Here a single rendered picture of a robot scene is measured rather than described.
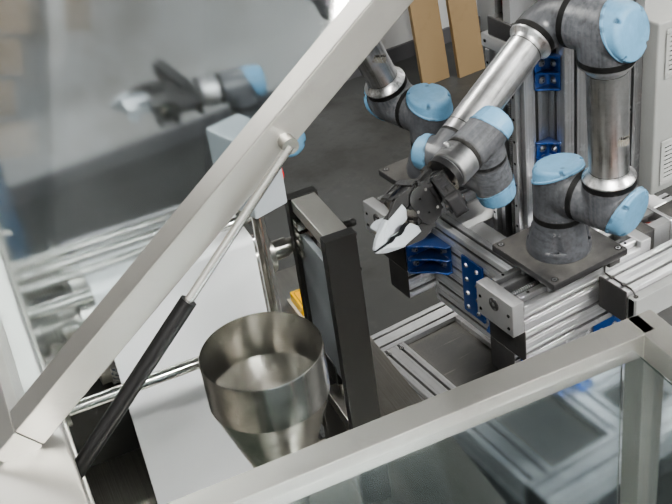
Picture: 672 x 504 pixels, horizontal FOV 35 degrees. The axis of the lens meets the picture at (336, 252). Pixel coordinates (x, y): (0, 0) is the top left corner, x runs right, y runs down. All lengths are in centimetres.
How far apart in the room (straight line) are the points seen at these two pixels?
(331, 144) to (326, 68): 401
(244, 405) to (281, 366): 14
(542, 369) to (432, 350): 224
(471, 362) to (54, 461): 236
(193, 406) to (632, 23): 111
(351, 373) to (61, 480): 82
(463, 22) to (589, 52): 316
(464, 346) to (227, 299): 173
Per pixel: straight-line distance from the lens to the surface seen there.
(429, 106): 278
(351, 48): 87
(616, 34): 215
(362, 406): 172
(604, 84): 223
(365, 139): 488
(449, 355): 324
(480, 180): 201
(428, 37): 527
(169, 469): 176
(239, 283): 160
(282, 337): 127
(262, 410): 117
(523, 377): 102
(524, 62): 220
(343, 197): 446
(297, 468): 96
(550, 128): 268
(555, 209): 246
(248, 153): 87
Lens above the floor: 227
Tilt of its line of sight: 33 degrees down
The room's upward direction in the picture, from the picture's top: 8 degrees counter-clockwise
